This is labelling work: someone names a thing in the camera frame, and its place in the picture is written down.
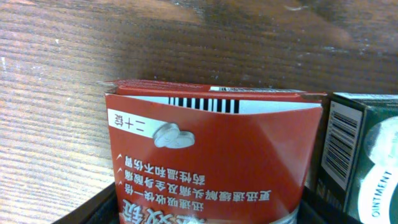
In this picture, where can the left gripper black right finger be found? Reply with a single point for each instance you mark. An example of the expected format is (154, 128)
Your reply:
(314, 210)

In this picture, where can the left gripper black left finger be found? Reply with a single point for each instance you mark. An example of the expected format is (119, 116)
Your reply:
(100, 209)

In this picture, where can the red orange small box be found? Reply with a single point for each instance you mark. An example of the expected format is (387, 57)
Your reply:
(190, 153)

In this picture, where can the dark green small box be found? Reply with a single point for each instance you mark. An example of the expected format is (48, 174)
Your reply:
(358, 169)

